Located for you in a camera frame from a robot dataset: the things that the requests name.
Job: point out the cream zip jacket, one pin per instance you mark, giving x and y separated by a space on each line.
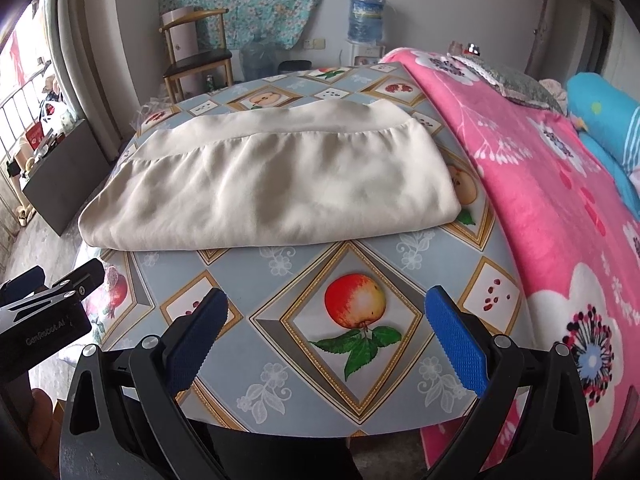
280 185

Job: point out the white cylinder box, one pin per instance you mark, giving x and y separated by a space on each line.
184 35

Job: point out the grey wooden door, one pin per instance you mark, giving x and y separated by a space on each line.
595 35

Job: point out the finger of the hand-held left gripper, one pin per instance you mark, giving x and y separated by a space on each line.
25 284
82 277

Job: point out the blue pillow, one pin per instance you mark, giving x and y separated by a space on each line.
605 120

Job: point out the grey lace pillow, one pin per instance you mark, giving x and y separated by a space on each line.
515 82

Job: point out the grey panel under window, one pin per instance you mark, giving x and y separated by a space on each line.
65 175

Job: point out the white plastic bag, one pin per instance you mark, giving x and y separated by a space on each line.
150 112

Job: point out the pink floral blanket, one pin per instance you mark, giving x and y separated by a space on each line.
525 185

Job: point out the metal window railing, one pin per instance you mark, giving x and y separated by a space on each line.
15 125

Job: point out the white wall socket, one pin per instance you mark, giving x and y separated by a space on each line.
314 43

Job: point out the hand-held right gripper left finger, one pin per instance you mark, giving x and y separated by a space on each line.
195 345

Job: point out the wooden chair dark seat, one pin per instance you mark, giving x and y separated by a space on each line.
200 60

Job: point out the empty clear water jug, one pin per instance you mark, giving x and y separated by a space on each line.
257 57

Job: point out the white water dispenser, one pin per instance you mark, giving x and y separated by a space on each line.
365 55

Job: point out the fruit print tablecloth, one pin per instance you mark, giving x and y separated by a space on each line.
280 280

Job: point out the person's left hand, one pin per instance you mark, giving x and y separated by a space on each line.
46 425

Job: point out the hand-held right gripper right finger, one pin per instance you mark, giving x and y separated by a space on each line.
455 342

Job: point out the blue water dispenser bottle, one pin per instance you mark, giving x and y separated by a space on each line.
366 17

